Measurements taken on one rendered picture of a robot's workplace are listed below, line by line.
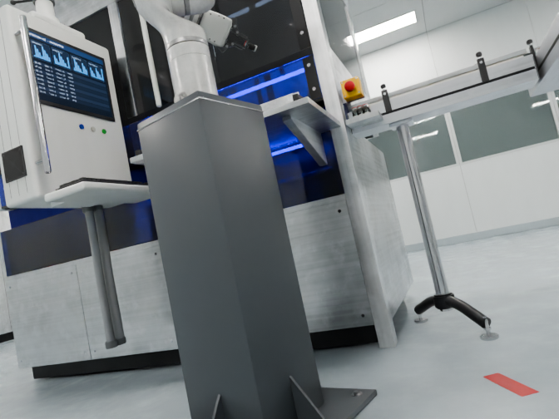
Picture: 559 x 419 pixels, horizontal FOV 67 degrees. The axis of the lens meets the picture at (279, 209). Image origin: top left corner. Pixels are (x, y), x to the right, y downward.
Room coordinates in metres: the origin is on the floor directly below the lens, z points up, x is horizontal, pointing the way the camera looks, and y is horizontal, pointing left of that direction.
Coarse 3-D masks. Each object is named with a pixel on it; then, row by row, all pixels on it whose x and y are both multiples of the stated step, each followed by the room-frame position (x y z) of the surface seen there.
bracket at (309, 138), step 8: (288, 120) 1.34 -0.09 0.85; (296, 120) 1.38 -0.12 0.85; (296, 128) 1.39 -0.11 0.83; (304, 128) 1.45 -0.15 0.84; (312, 128) 1.55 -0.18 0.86; (296, 136) 1.43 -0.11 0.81; (304, 136) 1.44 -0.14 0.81; (312, 136) 1.52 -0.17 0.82; (320, 136) 1.63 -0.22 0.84; (304, 144) 1.48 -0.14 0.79; (312, 144) 1.50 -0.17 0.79; (320, 144) 1.61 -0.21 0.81; (312, 152) 1.54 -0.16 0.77; (320, 152) 1.58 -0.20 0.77; (320, 160) 1.60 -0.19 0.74
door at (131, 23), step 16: (128, 0) 1.95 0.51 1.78; (128, 16) 1.96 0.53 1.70; (128, 32) 1.97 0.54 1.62; (128, 48) 1.97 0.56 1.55; (144, 48) 1.94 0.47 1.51; (160, 48) 1.91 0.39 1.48; (144, 64) 1.95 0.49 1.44; (160, 64) 1.91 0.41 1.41; (144, 80) 1.95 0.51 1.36; (160, 80) 1.92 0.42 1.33; (144, 96) 1.96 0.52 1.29
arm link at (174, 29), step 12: (132, 0) 1.12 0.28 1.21; (144, 0) 1.08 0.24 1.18; (156, 0) 1.08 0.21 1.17; (168, 0) 1.11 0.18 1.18; (180, 0) 1.11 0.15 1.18; (144, 12) 1.12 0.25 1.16; (156, 12) 1.09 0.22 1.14; (168, 12) 1.08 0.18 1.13; (180, 12) 1.15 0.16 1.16; (156, 24) 1.12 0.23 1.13; (168, 24) 1.09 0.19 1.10; (180, 24) 1.09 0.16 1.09; (192, 24) 1.10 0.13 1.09; (168, 36) 1.10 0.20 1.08; (180, 36) 1.09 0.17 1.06; (192, 36) 1.10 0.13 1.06; (204, 36) 1.13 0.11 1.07; (168, 48) 1.11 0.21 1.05
